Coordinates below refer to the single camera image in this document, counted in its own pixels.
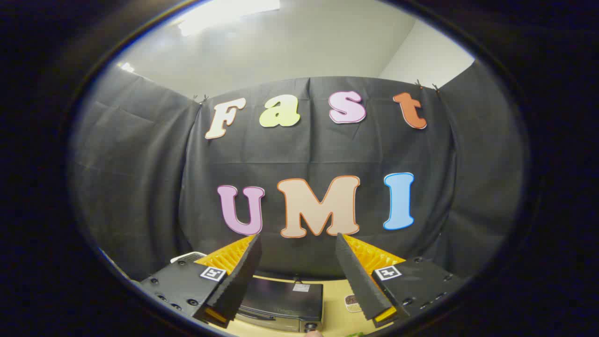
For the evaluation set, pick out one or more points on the black toaster oven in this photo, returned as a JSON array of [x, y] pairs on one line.
[[285, 299]]

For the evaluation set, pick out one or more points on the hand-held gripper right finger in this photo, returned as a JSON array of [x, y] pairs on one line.
[[358, 281]]

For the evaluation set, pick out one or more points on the white divided bean dish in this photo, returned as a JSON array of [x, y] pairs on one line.
[[351, 302]]

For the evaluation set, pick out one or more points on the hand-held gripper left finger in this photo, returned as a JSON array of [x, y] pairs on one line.
[[236, 281]]

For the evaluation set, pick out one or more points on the white pop-up toaster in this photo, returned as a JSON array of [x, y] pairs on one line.
[[187, 256]]

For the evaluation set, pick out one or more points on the black backdrop cloth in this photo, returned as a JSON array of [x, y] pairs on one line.
[[304, 154]]

